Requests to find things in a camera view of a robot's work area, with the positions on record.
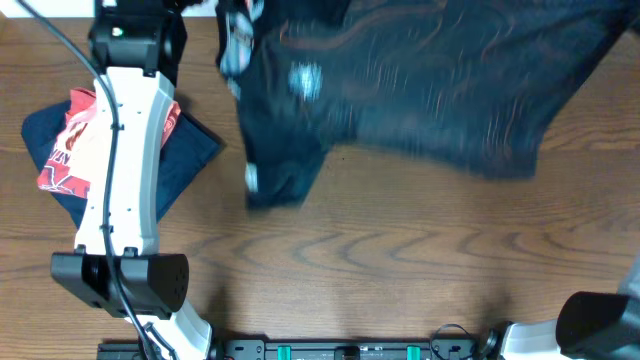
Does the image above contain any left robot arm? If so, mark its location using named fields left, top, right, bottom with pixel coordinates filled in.
left=51, top=0, right=213, bottom=359

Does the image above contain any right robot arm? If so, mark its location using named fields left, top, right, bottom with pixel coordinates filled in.
left=480, top=259, right=639, bottom=360

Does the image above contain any black printed cycling jersey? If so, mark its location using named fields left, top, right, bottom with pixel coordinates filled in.
left=216, top=0, right=639, bottom=208

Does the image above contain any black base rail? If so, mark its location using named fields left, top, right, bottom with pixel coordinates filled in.
left=96, top=338, right=491, bottom=360

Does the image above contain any red printed folded shirt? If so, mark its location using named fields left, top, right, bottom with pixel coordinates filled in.
left=36, top=87, right=182, bottom=200

